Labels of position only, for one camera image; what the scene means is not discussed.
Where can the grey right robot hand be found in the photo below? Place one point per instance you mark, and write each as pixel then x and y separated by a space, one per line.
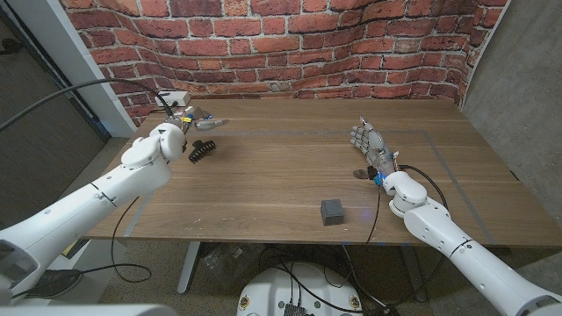
pixel 375 147

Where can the dark grey shoe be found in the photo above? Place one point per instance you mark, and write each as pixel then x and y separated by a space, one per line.
pixel 55 283

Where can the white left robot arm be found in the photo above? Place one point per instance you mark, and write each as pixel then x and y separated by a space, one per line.
pixel 96 202

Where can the white power strip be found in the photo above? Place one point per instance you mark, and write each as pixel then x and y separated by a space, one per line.
pixel 177 96

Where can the dark grey door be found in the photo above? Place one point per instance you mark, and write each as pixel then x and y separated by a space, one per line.
pixel 39 158

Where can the black hair clip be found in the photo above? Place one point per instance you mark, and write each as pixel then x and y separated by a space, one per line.
pixel 202 151

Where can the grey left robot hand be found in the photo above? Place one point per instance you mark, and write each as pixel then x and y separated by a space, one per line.
pixel 197 119

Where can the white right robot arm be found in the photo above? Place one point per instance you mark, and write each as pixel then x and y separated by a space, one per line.
pixel 461 246

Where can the white robot torso base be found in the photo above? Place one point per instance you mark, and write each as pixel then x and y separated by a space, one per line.
pixel 272 289

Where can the brick print backdrop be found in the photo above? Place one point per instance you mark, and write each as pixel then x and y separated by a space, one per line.
pixel 281 48

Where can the metal spoon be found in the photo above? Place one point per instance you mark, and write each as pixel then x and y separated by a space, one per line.
pixel 360 174

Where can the grey table leg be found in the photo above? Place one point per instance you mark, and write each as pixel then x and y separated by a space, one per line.
pixel 415 274
pixel 189 267

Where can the clear plastic bag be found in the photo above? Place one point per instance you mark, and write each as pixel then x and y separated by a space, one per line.
pixel 228 263

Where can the dark grey block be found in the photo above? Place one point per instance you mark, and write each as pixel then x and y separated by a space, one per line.
pixel 332 212

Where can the white door frame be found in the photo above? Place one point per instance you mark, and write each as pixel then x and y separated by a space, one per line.
pixel 66 57

